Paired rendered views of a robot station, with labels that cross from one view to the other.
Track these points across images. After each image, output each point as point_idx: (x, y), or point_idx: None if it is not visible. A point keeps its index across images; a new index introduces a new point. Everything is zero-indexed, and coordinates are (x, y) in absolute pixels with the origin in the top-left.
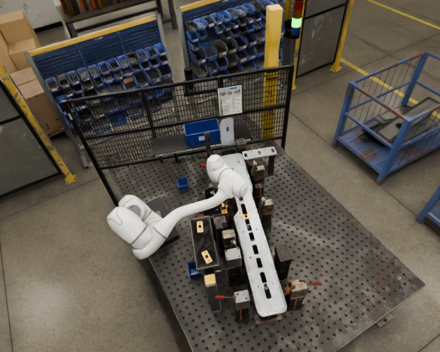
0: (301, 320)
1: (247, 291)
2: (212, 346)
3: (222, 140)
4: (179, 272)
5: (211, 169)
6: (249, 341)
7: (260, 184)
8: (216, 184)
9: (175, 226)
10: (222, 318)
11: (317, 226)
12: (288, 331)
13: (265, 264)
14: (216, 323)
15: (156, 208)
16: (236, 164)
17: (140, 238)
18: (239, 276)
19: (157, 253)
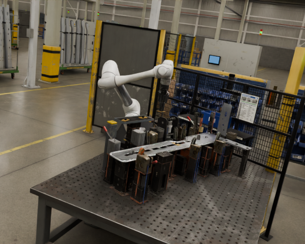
0: (130, 205)
1: (119, 142)
2: (78, 174)
3: (219, 122)
4: None
5: (162, 63)
6: (94, 186)
7: (210, 147)
8: (160, 79)
9: None
10: (100, 175)
11: (223, 203)
12: (116, 201)
13: (148, 152)
14: (95, 173)
15: (145, 127)
16: (212, 138)
17: (106, 72)
18: None
19: (121, 148)
